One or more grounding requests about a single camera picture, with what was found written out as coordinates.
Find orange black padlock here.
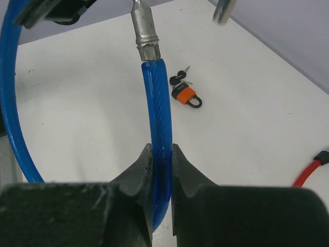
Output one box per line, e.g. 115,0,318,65
171,82,203,109

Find black head keys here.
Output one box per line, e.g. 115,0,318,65
169,66,192,87

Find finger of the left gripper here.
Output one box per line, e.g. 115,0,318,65
13,0,96,28

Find red cable lock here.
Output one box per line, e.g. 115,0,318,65
292,150,328,187

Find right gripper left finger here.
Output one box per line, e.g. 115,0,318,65
1,144,153,246

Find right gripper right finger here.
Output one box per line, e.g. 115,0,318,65
171,145,328,246

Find blue cable lock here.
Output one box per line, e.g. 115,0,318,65
1,1,173,229

